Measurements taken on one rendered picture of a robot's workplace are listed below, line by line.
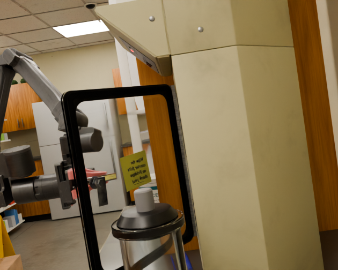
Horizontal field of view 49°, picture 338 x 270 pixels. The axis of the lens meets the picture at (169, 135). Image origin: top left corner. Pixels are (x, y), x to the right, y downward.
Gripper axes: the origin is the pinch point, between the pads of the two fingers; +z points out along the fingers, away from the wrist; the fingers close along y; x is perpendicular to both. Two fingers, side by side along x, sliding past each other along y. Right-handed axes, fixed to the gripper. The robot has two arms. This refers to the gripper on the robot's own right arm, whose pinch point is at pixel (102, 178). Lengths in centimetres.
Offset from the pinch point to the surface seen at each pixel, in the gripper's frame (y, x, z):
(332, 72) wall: 16, 21, 62
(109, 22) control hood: 28.2, -19.1, 10.1
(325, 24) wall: 29, 22, 62
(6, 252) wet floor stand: -98, 291, -178
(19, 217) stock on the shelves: -96, 441, -230
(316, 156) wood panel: -6, 18, 53
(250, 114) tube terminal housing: 9.1, -18.4, 31.0
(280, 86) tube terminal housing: 13.1, -10.5, 39.0
